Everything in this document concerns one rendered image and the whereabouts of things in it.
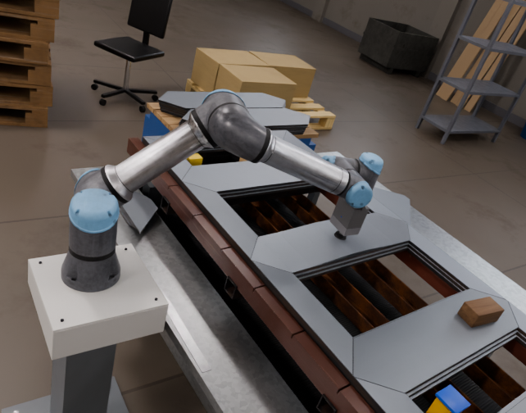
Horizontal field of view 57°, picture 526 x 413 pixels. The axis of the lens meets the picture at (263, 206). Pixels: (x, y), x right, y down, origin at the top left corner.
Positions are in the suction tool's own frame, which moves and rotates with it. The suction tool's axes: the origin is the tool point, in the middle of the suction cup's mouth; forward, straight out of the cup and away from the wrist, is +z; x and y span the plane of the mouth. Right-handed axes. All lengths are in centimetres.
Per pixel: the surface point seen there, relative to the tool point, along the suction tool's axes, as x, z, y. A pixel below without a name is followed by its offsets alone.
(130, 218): 59, 13, 37
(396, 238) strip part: -24.3, -0.3, -3.6
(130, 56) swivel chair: -12, 38, 285
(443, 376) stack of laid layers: 5, 2, -55
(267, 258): 31.3, -0.1, -4.9
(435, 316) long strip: -8.0, -0.2, -38.8
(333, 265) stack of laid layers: 10.1, 1.0, -11.0
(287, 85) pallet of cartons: -143, 39, 252
